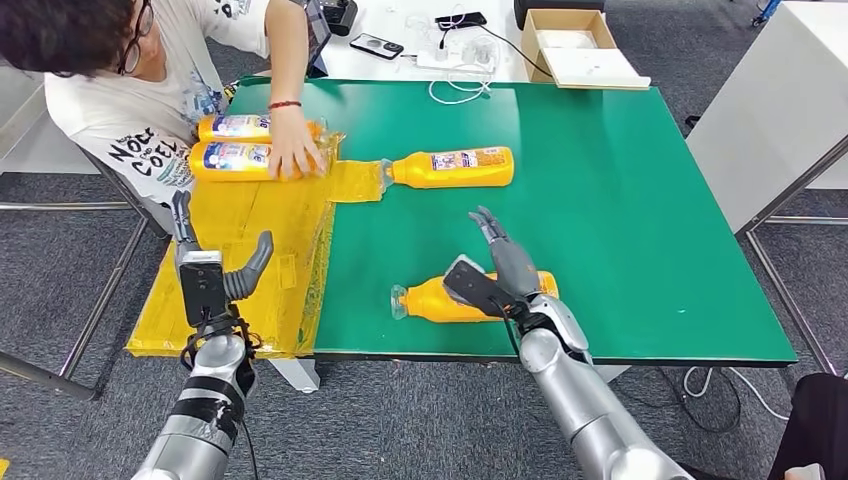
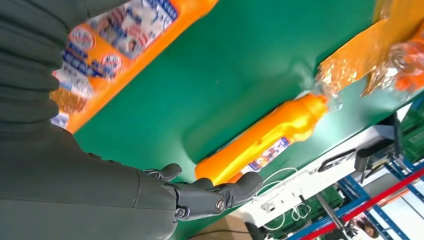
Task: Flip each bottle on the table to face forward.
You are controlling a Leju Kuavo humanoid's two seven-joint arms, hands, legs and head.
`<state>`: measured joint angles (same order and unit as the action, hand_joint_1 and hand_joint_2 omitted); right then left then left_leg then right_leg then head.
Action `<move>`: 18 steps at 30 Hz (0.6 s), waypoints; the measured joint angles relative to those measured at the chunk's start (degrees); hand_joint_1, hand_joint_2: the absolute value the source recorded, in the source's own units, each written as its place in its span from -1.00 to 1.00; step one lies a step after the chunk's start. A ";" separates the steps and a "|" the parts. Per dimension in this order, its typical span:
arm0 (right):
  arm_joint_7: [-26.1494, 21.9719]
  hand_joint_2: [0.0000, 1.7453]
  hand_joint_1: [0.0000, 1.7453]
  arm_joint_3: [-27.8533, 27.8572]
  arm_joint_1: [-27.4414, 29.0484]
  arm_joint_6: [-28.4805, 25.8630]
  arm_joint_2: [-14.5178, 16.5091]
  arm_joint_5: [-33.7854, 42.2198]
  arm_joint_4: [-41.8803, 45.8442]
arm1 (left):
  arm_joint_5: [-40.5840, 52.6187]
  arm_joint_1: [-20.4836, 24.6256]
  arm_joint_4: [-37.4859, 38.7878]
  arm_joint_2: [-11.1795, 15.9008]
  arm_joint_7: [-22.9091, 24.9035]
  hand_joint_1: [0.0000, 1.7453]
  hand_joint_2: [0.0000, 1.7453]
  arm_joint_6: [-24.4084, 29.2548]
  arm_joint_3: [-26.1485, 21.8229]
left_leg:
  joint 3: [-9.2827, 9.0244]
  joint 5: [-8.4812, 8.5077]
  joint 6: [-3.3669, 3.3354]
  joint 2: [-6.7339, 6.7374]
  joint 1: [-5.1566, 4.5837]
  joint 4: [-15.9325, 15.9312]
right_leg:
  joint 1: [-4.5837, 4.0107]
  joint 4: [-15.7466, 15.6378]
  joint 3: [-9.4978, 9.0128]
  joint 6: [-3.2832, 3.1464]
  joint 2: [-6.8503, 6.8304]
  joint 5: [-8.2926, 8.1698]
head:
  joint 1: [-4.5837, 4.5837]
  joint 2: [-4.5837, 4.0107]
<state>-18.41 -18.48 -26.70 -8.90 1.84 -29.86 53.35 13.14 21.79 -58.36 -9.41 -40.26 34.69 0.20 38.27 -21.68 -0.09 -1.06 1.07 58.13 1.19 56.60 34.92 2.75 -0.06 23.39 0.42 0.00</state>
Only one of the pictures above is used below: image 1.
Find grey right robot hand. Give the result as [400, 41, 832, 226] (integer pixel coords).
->
[468, 205, 541, 303]

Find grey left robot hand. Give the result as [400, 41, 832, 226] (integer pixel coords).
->
[168, 190, 275, 303]

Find person's left hand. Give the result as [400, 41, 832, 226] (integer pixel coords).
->
[268, 105, 329, 181]

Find orange detergent bottle clear cap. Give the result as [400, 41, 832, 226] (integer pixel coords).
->
[390, 270, 560, 325]
[380, 146, 515, 191]
[196, 113, 329, 145]
[188, 140, 329, 184]

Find yellow plastic sheet mat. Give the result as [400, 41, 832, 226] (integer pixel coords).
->
[125, 129, 387, 360]

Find dark tablet with stand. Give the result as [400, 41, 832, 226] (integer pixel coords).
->
[305, 0, 333, 79]

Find white table leg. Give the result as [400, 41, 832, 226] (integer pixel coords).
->
[589, 362, 632, 386]
[268, 357, 323, 395]

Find white table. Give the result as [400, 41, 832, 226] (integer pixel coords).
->
[316, 0, 537, 84]

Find black smartphone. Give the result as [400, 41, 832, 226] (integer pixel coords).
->
[349, 33, 405, 62]

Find black controller device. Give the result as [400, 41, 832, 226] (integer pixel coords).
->
[324, 0, 359, 38]

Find white power strip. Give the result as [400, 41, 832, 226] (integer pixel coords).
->
[415, 50, 498, 75]

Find person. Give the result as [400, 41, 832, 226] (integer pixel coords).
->
[0, 0, 333, 220]
[768, 372, 848, 480]

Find white charger plug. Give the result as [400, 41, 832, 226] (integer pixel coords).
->
[461, 34, 499, 66]

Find white box lid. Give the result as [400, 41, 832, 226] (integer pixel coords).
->
[540, 46, 652, 91]

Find white desk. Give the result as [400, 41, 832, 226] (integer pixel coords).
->
[0, 62, 101, 177]

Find brown cardboard box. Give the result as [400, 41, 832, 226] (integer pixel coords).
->
[520, 8, 619, 86]

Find white item in box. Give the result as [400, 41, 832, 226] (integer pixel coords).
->
[536, 29, 599, 50]

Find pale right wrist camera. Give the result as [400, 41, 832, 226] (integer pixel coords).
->
[441, 254, 525, 319]

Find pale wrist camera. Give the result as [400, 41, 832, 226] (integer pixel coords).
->
[441, 254, 525, 319]
[176, 247, 231, 329]

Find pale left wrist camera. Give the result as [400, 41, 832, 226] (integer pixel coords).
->
[176, 247, 231, 329]

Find black phone with cable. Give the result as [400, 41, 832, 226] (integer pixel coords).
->
[434, 11, 488, 32]

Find chrome metal frame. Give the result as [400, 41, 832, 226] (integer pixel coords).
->
[0, 145, 170, 403]
[735, 132, 848, 376]

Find black floor cable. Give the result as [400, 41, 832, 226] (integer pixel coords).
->
[619, 366, 743, 435]

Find white floor cable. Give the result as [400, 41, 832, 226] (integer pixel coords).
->
[682, 366, 791, 422]

